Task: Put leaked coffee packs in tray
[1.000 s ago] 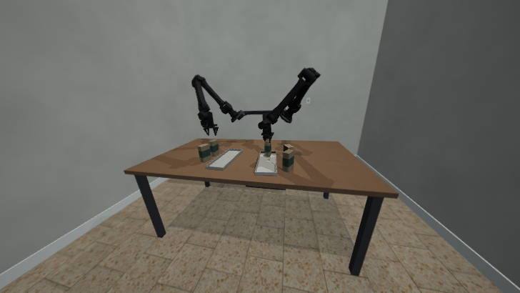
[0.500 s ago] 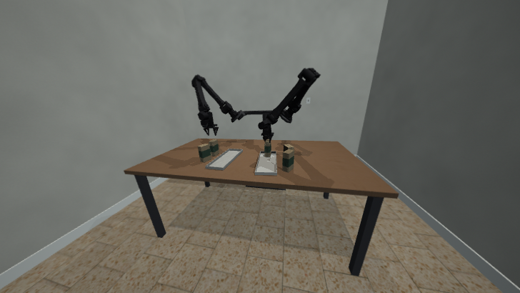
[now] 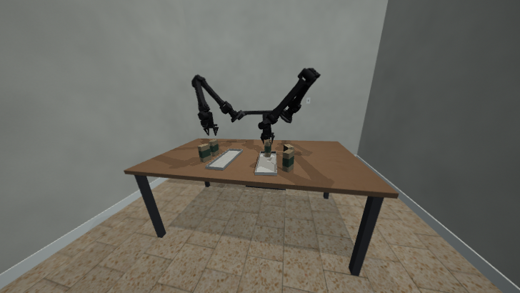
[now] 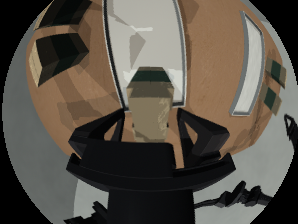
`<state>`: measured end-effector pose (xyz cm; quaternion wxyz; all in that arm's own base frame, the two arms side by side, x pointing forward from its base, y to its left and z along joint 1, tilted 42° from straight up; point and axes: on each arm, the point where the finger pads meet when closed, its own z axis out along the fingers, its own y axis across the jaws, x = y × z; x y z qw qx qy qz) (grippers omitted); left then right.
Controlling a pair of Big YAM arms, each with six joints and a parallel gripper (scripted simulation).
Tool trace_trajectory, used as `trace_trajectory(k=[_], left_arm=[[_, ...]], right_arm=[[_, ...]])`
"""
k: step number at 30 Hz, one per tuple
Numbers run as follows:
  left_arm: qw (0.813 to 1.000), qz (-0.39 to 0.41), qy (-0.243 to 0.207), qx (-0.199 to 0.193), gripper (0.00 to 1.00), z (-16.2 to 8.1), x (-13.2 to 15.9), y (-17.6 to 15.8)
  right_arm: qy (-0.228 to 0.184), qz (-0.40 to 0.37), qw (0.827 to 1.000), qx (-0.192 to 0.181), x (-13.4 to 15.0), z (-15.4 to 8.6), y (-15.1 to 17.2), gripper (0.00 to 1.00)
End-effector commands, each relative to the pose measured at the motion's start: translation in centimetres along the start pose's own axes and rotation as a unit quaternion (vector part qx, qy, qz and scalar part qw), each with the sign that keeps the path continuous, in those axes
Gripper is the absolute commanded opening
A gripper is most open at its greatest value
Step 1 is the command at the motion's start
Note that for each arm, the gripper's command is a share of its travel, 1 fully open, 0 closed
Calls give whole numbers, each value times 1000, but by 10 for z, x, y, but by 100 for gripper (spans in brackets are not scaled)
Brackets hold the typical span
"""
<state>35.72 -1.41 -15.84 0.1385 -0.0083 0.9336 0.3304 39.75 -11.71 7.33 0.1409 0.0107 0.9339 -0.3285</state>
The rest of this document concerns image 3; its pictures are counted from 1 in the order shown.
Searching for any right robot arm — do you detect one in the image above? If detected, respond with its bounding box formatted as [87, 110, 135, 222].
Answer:
[191, 74, 240, 128]

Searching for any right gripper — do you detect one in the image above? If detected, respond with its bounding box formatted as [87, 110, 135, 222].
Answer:
[204, 124, 218, 136]

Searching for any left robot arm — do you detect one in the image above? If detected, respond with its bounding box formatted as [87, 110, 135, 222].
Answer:
[258, 68, 320, 137]

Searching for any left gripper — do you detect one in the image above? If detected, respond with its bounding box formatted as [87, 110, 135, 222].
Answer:
[261, 132, 275, 144]

